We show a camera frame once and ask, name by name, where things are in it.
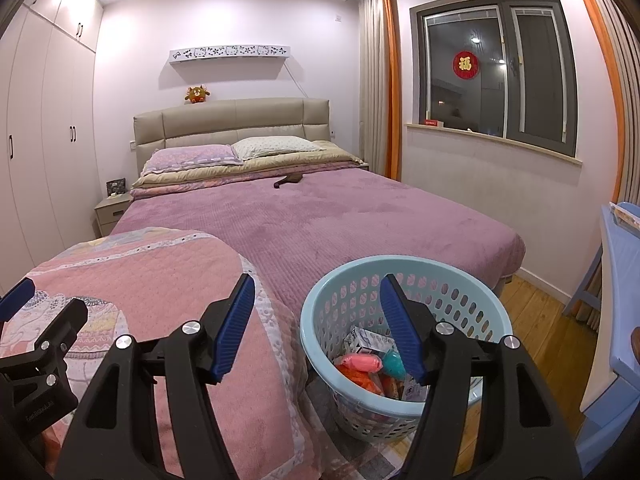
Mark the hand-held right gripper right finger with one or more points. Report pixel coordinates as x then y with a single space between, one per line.
402 330

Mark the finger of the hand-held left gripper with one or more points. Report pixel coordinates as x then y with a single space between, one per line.
55 330
17 296

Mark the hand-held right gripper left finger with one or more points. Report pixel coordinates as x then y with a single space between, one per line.
232 330

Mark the light blue perforated basket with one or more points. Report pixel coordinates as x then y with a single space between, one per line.
320 310

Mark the teal round item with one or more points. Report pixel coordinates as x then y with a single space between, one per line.
395 364

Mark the small white printed box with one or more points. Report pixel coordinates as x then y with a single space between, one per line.
414 391

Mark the pink patterned quilt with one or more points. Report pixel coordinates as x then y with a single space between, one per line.
150 270

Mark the purple bed blanket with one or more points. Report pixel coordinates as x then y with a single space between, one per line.
350 220

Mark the beige nightstand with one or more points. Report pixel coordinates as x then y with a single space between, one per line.
111 212

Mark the folded beige quilt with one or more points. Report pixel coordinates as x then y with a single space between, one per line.
200 176

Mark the dark brown brush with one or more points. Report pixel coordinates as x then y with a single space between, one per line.
290 179

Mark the white wardrobe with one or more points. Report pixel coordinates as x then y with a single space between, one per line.
45 135

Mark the purple pillow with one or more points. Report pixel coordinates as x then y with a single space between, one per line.
190 156

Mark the white floral pillow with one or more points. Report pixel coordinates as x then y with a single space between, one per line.
275 147

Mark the blue chair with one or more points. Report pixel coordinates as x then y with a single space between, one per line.
587 295

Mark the small red box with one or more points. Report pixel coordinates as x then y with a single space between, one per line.
432 122

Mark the beige padded headboard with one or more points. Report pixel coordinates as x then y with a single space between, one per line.
230 117

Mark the light blue table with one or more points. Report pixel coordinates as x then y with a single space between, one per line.
617 285

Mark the orange plush toy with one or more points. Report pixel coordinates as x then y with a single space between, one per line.
197 95

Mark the beige and orange curtain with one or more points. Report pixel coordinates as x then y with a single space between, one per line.
377 85
615 85

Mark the red round window decoration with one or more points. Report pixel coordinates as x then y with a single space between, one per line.
465 64

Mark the grey framed window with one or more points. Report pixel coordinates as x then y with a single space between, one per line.
535 75

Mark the small black picture frame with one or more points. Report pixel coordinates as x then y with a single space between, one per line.
116 186

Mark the white decorated wall shelf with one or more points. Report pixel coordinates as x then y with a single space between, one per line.
230 53

